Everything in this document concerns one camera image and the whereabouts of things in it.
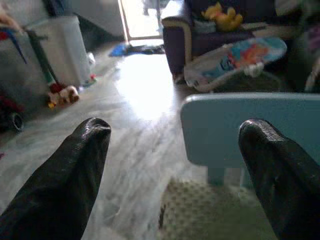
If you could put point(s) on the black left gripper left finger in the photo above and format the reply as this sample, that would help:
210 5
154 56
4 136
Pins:
55 195

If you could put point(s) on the blue cloth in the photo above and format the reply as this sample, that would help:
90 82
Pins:
117 51

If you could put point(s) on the light blue child chair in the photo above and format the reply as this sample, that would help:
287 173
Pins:
215 125

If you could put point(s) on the green pole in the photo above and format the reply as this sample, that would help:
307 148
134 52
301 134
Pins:
41 55

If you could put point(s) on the yellow plush toy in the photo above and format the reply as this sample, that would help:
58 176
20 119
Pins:
225 18

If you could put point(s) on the purple armchair with cream trim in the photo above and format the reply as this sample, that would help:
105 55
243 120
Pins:
177 50

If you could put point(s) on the red and black toy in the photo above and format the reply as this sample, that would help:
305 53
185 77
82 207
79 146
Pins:
15 122

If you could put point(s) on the colourful baby bouncer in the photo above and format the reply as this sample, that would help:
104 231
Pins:
250 53

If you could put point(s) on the brown and red plush toy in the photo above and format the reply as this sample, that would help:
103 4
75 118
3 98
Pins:
67 93

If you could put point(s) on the black cloth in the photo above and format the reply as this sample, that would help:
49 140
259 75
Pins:
145 49

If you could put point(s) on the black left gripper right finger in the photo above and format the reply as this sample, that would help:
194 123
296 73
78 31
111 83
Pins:
287 190

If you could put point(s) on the beige quilted pillow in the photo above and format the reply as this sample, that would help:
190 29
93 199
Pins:
200 215

